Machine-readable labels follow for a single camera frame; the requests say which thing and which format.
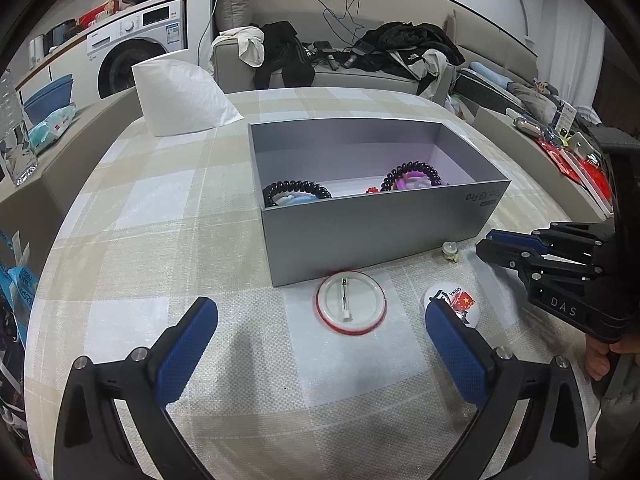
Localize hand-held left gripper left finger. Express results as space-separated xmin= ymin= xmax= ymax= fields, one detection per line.
xmin=52 ymin=296 xmax=219 ymax=480

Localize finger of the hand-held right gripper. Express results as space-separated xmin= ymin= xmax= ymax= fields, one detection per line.
xmin=486 ymin=222 xmax=617 ymax=261
xmin=475 ymin=239 xmax=608 ymax=288

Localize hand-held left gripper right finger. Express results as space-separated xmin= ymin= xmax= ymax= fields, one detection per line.
xmin=424 ymin=301 xmax=598 ymax=480

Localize white printed round badge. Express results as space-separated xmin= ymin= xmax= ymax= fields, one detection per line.
xmin=424 ymin=285 xmax=481 ymax=328

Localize purple bracelet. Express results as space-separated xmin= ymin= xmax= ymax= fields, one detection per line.
xmin=392 ymin=170 xmax=436 ymax=191

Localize grey cardboard box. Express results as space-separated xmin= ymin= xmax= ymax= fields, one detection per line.
xmin=248 ymin=119 xmax=512 ymax=288

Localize black bracelet with cartoon charm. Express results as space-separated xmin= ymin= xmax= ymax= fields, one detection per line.
xmin=381 ymin=161 xmax=443 ymax=192

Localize red rimmed round badge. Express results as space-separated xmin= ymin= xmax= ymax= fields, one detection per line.
xmin=315 ymin=271 xmax=388 ymax=334

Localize light blue bracelet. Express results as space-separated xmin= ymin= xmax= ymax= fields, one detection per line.
xmin=272 ymin=191 xmax=321 ymax=206

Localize black bead bracelet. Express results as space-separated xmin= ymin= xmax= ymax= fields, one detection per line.
xmin=263 ymin=181 xmax=332 ymax=207

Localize person's right forearm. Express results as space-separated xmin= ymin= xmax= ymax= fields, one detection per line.
xmin=592 ymin=355 xmax=640 ymax=473

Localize person's right hand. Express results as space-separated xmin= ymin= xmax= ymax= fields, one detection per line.
xmin=585 ymin=332 xmax=640 ymax=381

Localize grey bench with clutter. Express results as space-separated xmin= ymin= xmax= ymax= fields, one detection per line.
xmin=472 ymin=107 xmax=616 ymax=221

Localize red packets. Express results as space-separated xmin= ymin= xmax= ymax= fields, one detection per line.
xmin=542 ymin=140 xmax=613 ymax=216

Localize beige glasses case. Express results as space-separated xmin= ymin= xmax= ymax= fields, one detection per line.
xmin=512 ymin=116 xmax=546 ymax=136

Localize plaid tablecloth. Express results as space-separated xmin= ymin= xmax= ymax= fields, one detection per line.
xmin=25 ymin=87 xmax=601 ymax=480

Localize white card stand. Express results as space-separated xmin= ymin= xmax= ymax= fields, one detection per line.
xmin=552 ymin=102 xmax=578 ymax=133

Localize light blue folded cloth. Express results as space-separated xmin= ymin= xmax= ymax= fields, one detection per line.
xmin=470 ymin=61 xmax=513 ymax=88

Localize blue plastic bag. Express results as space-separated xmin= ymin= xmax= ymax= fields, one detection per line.
xmin=0 ymin=230 xmax=38 ymax=341

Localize grey side bench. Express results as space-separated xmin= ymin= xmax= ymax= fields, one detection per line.
xmin=0 ymin=91 xmax=151 ymax=261

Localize pile of dark clothes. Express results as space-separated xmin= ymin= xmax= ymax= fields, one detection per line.
xmin=357 ymin=21 xmax=466 ymax=98

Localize grey sofa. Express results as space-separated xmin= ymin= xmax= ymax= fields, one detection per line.
xmin=209 ymin=37 xmax=451 ymax=106

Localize white paper bag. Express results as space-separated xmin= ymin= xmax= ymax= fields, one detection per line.
xmin=131 ymin=57 xmax=245 ymax=137

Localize wet wipes packet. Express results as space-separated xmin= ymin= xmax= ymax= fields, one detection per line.
xmin=27 ymin=105 xmax=81 ymax=153

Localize blue plastic basin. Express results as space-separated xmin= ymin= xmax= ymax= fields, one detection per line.
xmin=22 ymin=74 xmax=75 ymax=123

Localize black jacket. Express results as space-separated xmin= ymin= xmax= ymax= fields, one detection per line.
xmin=254 ymin=21 xmax=316 ymax=90

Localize white washing machine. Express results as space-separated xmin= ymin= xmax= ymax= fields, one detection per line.
xmin=86 ymin=0 xmax=188 ymax=100

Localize kitchen counter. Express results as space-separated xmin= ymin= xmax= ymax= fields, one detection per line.
xmin=10 ymin=10 xmax=91 ymax=106

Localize white garment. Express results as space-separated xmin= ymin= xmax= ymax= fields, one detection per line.
xmin=214 ymin=25 xmax=266 ymax=68

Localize red box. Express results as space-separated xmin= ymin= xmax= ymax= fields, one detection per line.
xmin=77 ymin=2 xmax=118 ymax=26

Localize grey cushion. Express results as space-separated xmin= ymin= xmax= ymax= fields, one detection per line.
xmin=215 ymin=0 xmax=253 ymax=36

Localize blue cable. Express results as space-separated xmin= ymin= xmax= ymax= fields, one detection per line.
xmin=270 ymin=0 xmax=366 ymax=46

